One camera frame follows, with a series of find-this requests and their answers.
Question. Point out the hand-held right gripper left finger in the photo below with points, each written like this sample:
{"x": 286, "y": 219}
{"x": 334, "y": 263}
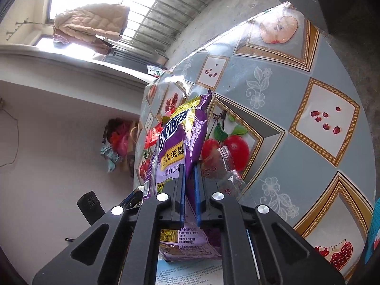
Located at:
{"x": 181, "y": 196}

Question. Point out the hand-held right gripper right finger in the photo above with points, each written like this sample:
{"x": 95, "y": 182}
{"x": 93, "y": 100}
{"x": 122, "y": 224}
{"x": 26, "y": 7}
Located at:
{"x": 198, "y": 196}

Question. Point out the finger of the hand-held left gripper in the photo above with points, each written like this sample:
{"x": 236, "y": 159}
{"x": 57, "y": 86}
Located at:
{"x": 133, "y": 200}

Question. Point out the purple snack bag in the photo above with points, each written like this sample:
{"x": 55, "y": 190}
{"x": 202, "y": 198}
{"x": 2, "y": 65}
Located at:
{"x": 190, "y": 130}

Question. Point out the red snack packet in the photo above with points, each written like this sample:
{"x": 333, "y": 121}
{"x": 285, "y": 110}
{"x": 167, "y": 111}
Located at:
{"x": 152, "y": 136}

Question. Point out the blue plastic basket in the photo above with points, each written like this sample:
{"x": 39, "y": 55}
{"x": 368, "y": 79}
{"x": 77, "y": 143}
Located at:
{"x": 374, "y": 228}

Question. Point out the clear plastic wrapper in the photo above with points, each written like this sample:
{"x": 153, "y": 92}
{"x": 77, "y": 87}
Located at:
{"x": 225, "y": 169}

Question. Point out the pile of colourful bags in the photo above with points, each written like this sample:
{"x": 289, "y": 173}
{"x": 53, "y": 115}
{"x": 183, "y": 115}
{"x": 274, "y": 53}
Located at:
{"x": 118, "y": 142}

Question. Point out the printed paper leaflet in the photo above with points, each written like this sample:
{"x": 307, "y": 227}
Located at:
{"x": 190, "y": 274}

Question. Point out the fruit print tablecloth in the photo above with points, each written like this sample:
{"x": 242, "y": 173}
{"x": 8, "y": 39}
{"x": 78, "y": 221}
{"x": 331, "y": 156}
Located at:
{"x": 297, "y": 154}

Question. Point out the green white small box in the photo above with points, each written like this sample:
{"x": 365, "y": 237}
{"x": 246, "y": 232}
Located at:
{"x": 156, "y": 71}

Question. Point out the dark ribbed panel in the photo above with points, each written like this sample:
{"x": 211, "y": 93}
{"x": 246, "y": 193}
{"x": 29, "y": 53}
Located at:
{"x": 124, "y": 57}

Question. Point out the beige quilted jacket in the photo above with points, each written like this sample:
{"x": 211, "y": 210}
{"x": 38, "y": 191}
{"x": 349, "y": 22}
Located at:
{"x": 89, "y": 20}

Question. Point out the metal window grille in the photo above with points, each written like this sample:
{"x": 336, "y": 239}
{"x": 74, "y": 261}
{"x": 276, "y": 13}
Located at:
{"x": 178, "y": 9}

